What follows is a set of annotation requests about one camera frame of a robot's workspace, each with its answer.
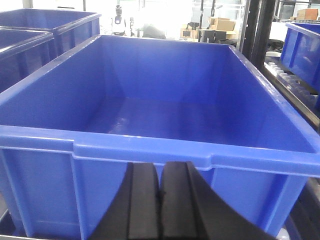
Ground blue bin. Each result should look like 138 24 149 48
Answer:
0 35 320 240
0 27 57 92
0 8 101 56
279 21 320 111

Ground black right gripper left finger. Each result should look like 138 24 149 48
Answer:
91 162 161 240

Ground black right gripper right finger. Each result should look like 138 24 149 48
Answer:
160 161 274 240

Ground blue bin centre left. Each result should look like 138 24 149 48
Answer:
0 27 57 92

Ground cardboard boxes in background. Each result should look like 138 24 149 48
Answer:
179 16 238 43

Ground blue bin rear left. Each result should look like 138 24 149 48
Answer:
0 8 101 56

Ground blue bin far right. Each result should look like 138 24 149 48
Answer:
279 21 320 111

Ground blue bin centre right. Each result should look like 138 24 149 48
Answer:
0 35 320 240

